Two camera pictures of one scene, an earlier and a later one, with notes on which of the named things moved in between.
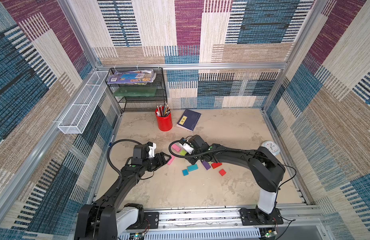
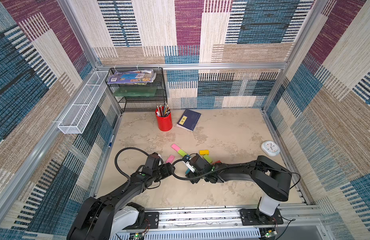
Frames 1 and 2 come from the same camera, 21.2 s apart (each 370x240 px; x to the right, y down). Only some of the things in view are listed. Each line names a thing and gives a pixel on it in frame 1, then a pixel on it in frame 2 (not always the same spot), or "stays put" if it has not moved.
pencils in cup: x=163 y=111 stays put
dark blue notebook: x=189 y=119 stays put
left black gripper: x=162 y=159 -> x=168 y=171
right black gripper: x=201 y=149 -> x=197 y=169
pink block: x=170 y=161 stays put
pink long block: x=176 y=147 stays put
